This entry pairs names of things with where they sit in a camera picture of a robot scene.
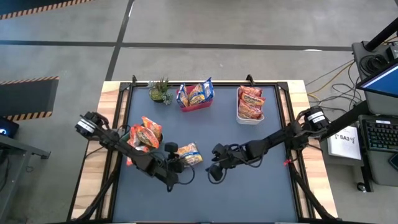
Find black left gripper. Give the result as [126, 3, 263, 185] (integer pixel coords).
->
[155, 155, 187, 193]

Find orange chicken ramen pack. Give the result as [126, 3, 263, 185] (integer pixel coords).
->
[141, 116, 163, 139]
[126, 146, 150, 167]
[129, 125, 141, 147]
[134, 124, 160, 149]

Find red beef ramen pack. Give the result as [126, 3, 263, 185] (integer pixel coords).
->
[241, 93, 267, 107]
[238, 100, 264, 121]
[238, 85, 264, 98]

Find white plastic bin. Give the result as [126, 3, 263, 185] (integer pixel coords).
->
[236, 86, 266, 125]

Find pink plastic bin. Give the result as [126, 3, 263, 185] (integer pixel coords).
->
[175, 84, 214, 113]

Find small potted succulent plant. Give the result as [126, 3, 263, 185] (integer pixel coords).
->
[147, 77, 174, 105]

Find white SA3 sign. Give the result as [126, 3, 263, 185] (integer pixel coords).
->
[328, 125, 363, 161]

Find black diagonal stand beam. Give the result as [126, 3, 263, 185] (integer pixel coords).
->
[318, 100, 371, 141]

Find grey computer cart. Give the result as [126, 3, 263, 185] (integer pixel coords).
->
[320, 39, 398, 192]

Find black backlit keyboard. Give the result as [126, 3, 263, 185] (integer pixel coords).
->
[362, 119, 398, 153]

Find grey metal desk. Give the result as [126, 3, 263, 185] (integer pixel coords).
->
[0, 133, 52, 223]

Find black hazard-striped floor mat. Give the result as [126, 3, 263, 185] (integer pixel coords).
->
[0, 0, 94, 20]
[0, 76, 60, 122]

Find computer monitor blue screen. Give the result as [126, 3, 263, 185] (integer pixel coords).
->
[356, 60, 398, 99]

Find black device blue light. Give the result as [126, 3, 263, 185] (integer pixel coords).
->
[0, 115, 20, 139]

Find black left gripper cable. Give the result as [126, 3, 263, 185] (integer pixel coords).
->
[177, 166, 196, 185]

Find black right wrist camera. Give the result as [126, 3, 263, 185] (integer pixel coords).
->
[207, 164, 224, 182]

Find black aluminium table frame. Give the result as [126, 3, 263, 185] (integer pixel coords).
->
[67, 74, 338, 224]

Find yellow floor cable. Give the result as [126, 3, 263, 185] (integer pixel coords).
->
[306, 58, 355, 97]

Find black floor cables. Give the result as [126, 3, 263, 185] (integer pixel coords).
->
[310, 62, 364, 113]

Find coiled black cable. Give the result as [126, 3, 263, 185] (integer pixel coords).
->
[359, 54, 389, 74]

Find black camera stand pole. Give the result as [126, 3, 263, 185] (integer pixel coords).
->
[364, 18, 398, 52]

